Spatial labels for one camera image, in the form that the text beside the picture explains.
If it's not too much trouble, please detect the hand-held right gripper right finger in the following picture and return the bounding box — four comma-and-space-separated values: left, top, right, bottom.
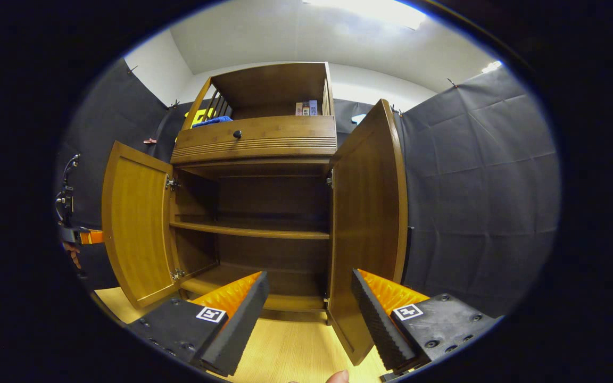
350, 269, 499, 376

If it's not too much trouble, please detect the wooden inner shelf board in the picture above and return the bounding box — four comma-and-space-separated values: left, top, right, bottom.
170, 221, 331, 240

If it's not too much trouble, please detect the blue cloth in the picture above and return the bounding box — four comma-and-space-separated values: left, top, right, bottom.
192, 115, 233, 128

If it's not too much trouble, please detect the wooden cabinet drawer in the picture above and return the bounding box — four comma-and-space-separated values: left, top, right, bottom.
171, 115, 337, 164

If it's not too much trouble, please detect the wooden cabinet door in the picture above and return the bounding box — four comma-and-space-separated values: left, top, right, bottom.
102, 141, 182, 310
327, 99, 415, 367

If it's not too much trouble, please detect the black backdrop cloth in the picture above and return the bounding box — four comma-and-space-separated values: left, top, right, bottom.
56, 57, 560, 320

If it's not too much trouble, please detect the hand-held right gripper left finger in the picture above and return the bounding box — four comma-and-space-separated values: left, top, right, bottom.
126, 271, 270, 377

